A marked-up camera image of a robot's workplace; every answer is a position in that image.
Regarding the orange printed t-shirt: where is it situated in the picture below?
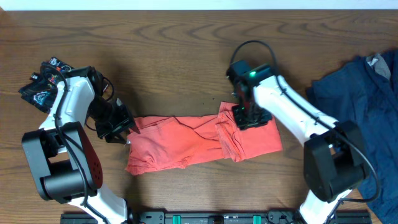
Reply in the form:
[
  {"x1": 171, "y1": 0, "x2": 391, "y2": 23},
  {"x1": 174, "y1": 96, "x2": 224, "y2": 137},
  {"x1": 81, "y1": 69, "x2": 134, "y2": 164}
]
[{"x1": 125, "y1": 102, "x2": 282, "y2": 175}]

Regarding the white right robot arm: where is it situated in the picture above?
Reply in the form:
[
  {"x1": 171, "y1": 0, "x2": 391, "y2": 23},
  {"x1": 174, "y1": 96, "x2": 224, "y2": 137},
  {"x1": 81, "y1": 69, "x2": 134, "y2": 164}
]
[{"x1": 206, "y1": 60, "x2": 372, "y2": 223}]

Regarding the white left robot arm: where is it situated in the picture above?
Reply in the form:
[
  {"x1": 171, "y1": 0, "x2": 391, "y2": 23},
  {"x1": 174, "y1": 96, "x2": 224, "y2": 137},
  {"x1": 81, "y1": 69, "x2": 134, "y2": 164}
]
[{"x1": 22, "y1": 64, "x2": 140, "y2": 223}]

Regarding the folded black printed t-shirt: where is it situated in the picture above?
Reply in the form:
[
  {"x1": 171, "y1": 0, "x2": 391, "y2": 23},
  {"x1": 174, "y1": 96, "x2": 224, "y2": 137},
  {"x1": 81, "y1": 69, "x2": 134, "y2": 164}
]
[{"x1": 18, "y1": 57, "x2": 74, "y2": 113}]

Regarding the navy blue garment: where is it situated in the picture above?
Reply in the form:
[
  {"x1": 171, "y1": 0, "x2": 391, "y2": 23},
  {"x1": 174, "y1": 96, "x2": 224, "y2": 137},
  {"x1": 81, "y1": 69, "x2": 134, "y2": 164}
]
[{"x1": 307, "y1": 50, "x2": 397, "y2": 223}]

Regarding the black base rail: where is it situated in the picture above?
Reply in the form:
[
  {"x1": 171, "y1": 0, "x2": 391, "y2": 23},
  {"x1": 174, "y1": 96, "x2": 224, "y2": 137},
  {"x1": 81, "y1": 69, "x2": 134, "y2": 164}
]
[{"x1": 60, "y1": 208, "x2": 373, "y2": 224}]

